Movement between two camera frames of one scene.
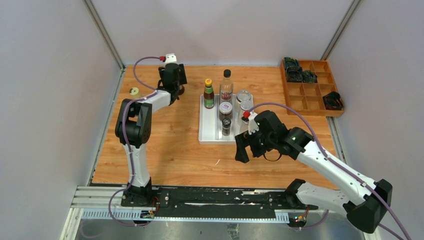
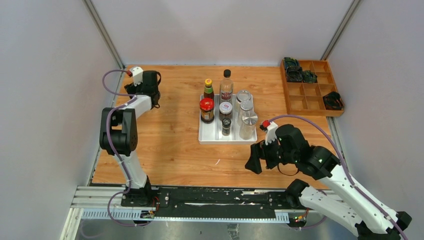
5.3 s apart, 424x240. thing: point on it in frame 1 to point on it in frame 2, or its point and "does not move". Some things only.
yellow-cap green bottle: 208,94 does not move
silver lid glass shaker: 245,119 to 246,106
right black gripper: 242,140 to 260,150
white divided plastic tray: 210,125 does not move
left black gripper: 181,78 to 132,90
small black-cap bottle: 226,126 does not move
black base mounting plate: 218,200 does not move
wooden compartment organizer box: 307,98 does not move
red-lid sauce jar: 182,90 to 207,106
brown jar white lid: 225,110 does not move
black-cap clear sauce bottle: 226,88 does not move
